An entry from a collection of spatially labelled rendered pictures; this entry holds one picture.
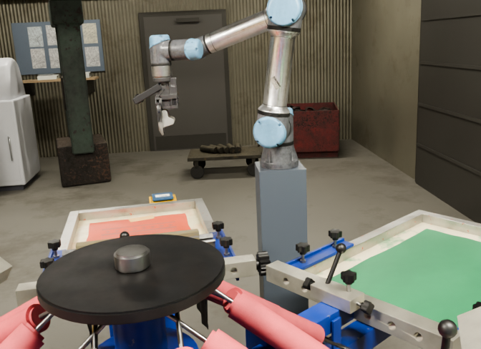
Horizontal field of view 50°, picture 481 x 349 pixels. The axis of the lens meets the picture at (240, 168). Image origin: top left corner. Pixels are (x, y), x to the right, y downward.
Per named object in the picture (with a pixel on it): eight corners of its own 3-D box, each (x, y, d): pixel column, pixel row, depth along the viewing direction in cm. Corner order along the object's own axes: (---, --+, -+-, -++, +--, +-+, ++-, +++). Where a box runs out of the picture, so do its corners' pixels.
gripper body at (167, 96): (177, 110, 193) (175, 77, 190) (154, 111, 193) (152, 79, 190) (178, 107, 201) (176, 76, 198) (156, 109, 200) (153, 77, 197)
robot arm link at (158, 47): (166, 34, 185) (144, 35, 187) (169, 65, 188) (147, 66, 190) (174, 34, 193) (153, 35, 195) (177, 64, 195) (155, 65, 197)
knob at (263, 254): (248, 271, 163) (246, 249, 162) (265, 269, 165) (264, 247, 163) (253, 281, 156) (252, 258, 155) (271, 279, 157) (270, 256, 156)
